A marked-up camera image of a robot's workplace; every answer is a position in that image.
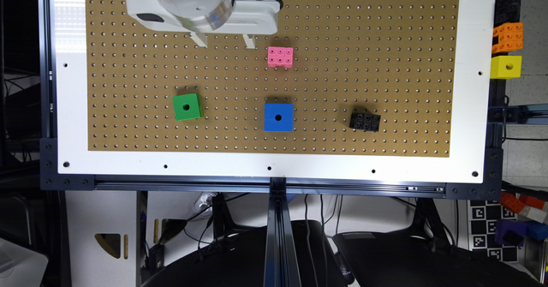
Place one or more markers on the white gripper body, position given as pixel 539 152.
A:
pixel 207 16

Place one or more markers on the dark aluminium table frame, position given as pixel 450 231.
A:
pixel 67 165

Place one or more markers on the brown pegboard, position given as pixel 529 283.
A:
pixel 393 58

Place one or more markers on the yellow cube block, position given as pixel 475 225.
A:
pixel 506 67

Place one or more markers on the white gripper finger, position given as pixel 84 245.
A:
pixel 200 39
pixel 249 41

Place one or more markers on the blue cube block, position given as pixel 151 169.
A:
pixel 278 117

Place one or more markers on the purple block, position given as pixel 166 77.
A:
pixel 511 232

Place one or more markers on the red orange block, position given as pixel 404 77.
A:
pixel 518 204

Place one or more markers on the black studded block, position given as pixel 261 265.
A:
pixel 365 121

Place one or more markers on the black white marker board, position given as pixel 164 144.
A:
pixel 482 219

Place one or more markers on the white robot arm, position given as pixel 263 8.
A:
pixel 202 17

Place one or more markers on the pink studded block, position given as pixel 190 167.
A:
pixel 280 57

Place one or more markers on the green cube block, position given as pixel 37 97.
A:
pixel 187 106

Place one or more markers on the orange studded block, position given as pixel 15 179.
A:
pixel 507 37

